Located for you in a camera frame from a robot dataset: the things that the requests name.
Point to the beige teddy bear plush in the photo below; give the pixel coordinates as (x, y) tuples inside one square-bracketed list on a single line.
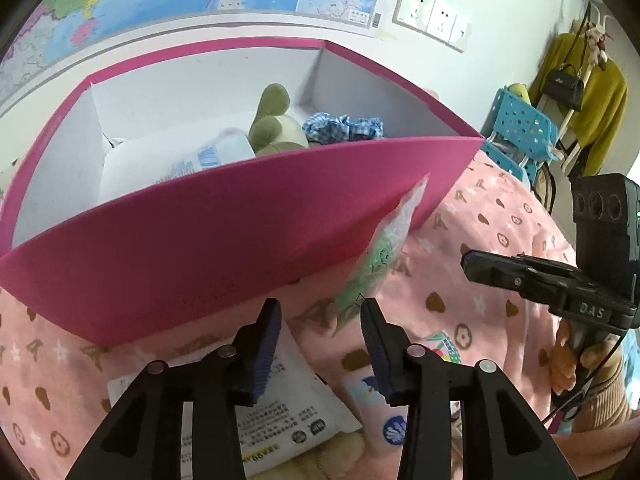
[(332, 459)]

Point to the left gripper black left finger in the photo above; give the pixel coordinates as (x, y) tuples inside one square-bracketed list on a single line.
[(141, 437)]

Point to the white wipes pack blue print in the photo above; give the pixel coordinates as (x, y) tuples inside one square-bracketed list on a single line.
[(230, 146)]

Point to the floral pink tissue pack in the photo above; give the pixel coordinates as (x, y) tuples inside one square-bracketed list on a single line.
[(384, 427)]

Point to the black handbag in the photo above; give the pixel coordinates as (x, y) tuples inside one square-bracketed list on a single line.
[(565, 87)]

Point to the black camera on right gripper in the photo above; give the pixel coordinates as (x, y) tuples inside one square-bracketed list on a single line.
[(606, 214)]

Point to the white wet wipes pack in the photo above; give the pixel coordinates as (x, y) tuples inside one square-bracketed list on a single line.
[(296, 413)]

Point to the white wall socket panel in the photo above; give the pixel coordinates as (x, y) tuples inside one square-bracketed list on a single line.
[(436, 19)]

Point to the green frog plush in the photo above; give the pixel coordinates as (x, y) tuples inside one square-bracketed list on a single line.
[(272, 130)]

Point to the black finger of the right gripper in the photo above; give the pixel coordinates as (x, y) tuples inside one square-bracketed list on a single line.
[(515, 272)]

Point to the green white cotton bag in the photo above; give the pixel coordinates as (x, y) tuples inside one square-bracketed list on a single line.
[(380, 255)]

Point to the blue checkered cloth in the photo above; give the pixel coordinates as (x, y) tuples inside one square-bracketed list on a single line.
[(325, 129)]

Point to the person's right hand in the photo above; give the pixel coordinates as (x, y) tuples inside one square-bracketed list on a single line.
[(563, 361)]

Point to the pink cardboard box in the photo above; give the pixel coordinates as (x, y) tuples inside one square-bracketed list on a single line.
[(121, 270)]

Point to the yellow jacket on rack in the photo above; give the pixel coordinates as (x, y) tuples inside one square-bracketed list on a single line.
[(603, 104)]

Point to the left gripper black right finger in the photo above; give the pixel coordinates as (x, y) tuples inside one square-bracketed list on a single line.
[(502, 437)]

